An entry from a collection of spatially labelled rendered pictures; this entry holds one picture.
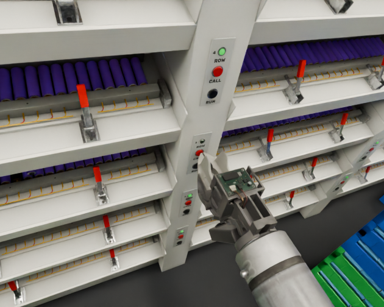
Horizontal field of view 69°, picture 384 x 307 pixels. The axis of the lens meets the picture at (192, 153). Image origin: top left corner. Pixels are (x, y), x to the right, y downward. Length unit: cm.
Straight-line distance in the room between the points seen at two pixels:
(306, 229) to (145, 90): 107
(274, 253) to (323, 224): 105
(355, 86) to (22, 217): 82
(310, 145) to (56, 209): 69
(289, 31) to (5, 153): 49
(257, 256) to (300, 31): 37
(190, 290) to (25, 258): 58
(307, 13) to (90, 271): 88
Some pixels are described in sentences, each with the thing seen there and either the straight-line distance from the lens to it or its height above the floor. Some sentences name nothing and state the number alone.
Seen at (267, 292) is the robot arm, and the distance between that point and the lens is 43.
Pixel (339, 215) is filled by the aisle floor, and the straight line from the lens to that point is 154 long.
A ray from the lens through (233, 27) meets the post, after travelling 45.
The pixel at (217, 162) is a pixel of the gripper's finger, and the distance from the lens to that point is 55.
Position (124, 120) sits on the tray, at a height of 74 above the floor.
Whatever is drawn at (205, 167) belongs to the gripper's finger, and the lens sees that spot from 52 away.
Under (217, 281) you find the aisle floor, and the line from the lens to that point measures 116.
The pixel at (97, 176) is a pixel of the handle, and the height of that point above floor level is 61.
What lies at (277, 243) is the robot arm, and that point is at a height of 72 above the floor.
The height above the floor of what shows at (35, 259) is 35.
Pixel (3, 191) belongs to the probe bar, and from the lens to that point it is 67.
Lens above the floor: 108
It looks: 47 degrees down
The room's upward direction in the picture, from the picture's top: 11 degrees clockwise
